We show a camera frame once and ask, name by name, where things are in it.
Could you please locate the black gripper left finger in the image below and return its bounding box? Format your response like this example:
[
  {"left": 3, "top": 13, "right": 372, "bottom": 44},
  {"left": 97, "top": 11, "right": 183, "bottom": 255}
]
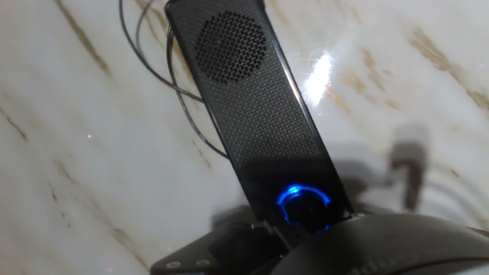
[{"left": 150, "top": 219, "right": 306, "bottom": 275}]

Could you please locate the black speaker bar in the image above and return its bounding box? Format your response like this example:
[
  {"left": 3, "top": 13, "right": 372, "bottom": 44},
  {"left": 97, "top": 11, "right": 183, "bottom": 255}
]
[{"left": 164, "top": 0, "right": 356, "bottom": 234}]

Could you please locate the thin black speaker cable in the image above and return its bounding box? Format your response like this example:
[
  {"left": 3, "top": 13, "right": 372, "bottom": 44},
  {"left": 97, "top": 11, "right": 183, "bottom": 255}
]
[{"left": 118, "top": 0, "right": 230, "bottom": 160}]

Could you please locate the blue-lit speaker volume knob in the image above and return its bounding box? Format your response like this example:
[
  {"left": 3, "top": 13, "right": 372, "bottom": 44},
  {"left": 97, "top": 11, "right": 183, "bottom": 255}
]
[{"left": 277, "top": 184, "right": 333, "bottom": 235}]

